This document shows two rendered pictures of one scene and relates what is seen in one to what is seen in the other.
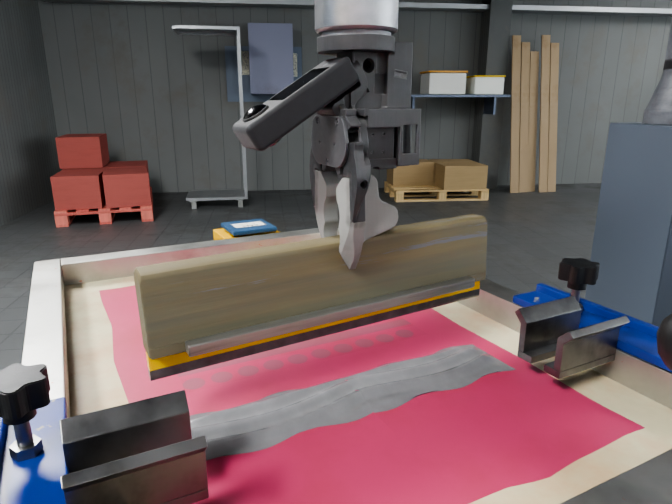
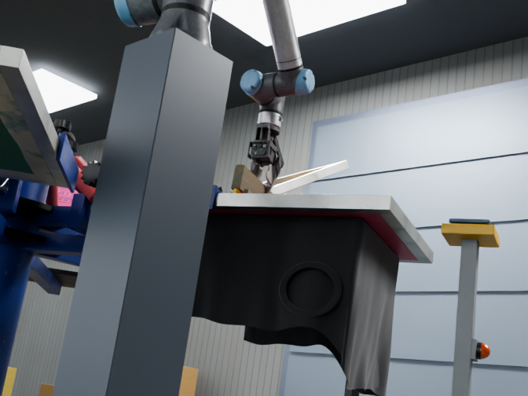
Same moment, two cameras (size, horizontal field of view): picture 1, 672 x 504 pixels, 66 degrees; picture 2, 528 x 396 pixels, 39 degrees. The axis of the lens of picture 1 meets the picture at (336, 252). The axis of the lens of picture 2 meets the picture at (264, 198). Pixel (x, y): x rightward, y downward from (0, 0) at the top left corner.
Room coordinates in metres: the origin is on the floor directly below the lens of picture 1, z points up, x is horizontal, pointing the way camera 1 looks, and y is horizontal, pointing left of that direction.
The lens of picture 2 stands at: (2.26, -1.36, 0.43)
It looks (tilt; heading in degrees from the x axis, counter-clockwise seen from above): 16 degrees up; 142
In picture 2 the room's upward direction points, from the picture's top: 8 degrees clockwise
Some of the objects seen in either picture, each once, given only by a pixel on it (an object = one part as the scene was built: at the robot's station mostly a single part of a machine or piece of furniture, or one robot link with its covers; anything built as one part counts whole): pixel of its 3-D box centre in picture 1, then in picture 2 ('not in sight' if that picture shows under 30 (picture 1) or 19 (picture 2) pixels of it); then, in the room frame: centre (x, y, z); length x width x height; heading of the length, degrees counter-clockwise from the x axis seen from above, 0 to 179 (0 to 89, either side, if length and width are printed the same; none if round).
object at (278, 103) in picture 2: not in sight; (272, 99); (0.51, -0.02, 1.39); 0.09 x 0.08 x 0.11; 111
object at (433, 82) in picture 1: (442, 83); not in sight; (7.21, -1.41, 1.45); 0.52 x 0.43 x 0.29; 98
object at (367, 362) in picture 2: not in sight; (371, 314); (0.84, 0.18, 0.74); 0.45 x 0.03 x 0.43; 117
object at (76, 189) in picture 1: (106, 174); not in sight; (5.92, 2.61, 0.42); 1.51 x 1.19 x 0.85; 8
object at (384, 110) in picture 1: (362, 106); (265, 145); (0.51, -0.02, 1.23); 0.09 x 0.08 x 0.12; 118
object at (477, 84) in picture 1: (484, 85); not in sight; (7.29, -1.98, 1.43); 0.43 x 0.35 x 0.24; 98
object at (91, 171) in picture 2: not in sight; (97, 175); (0.34, -0.48, 1.02); 0.07 x 0.06 x 0.07; 27
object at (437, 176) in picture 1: (434, 179); not in sight; (6.96, -1.32, 0.22); 1.23 x 0.84 x 0.45; 98
